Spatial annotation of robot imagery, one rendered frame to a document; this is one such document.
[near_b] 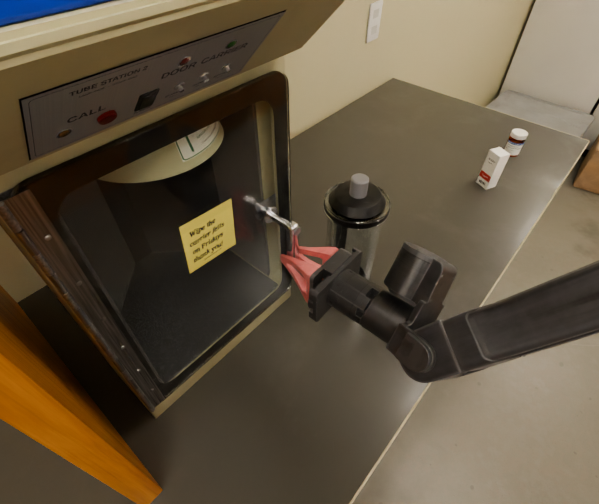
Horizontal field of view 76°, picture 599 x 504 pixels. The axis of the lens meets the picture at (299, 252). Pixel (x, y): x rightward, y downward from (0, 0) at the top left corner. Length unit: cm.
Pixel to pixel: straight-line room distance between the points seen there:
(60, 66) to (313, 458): 57
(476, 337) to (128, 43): 38
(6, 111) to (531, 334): 42
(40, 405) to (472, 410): 162
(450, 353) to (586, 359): 175
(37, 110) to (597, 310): 43
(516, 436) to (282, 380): 129
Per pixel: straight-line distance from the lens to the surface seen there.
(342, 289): 50
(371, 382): 69
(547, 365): 205
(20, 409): 36
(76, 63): 23
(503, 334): 43
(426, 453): 169
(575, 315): 41
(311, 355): 70
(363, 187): 60
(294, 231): 52
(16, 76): 22
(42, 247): 38
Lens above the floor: 156
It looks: 47 degrees down
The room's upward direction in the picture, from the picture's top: straight up
